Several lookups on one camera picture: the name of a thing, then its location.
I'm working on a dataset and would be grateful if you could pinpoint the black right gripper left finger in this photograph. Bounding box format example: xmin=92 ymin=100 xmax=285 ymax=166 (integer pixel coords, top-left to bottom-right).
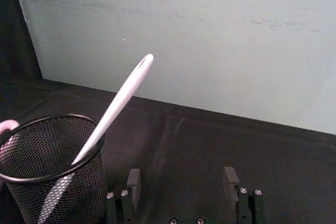
xmin=106 ymin=168 xmax=142 ymax=224

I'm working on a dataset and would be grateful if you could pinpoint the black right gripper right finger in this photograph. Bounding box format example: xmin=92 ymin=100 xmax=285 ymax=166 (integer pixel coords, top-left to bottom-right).
xmin=223 ymin=166 xmax=266 ymax=224

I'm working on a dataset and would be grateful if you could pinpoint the black table cloth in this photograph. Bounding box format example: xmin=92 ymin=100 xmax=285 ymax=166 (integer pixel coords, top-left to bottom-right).
xmin=0 ymin=78 xmax=336 ymax=224

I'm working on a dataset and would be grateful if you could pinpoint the black hanging drape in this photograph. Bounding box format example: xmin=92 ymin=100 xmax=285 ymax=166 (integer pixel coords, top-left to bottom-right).
xmin=0 ymin=0 xmax=44 ymax=80

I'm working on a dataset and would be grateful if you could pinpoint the black wire mesh cup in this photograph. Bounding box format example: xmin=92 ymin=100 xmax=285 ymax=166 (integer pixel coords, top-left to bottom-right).
xmin=0 ymin=113 xmax=107 ymax=224

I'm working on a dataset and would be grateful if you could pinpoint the pink plastic utensil handle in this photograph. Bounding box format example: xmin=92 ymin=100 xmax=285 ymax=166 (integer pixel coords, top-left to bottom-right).
xmin=0 ymin=120 xmax=27 ymax=162

